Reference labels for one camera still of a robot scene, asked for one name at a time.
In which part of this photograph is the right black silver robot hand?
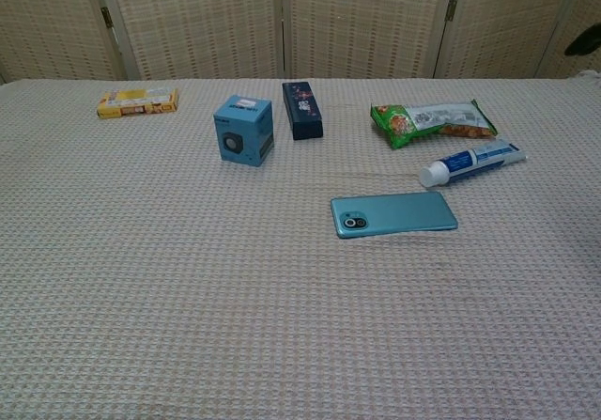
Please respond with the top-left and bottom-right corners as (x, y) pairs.
(563, 23), (601, 57)

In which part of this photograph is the teal smartphone with black screen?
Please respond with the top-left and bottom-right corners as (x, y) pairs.
(330, 191), (459, 241)

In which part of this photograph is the blue white toothpaste tube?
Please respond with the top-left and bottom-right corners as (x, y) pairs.
(419, 139), (528, 190)

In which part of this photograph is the green snack bag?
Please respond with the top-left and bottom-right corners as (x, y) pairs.
(369, 99), (498, 150)

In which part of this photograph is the dark blue long box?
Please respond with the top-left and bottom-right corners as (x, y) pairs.
(282, 80), (325, 141)

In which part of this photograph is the light blue cube box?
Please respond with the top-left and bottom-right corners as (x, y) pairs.
(212, 93), (275, 168)

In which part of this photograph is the yellow flat cardboard box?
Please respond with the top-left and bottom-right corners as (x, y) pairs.
(96, 87), (180, 119)

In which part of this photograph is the beige woven tablecloth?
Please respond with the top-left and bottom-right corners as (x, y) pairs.
(0, 70), (601, 420)

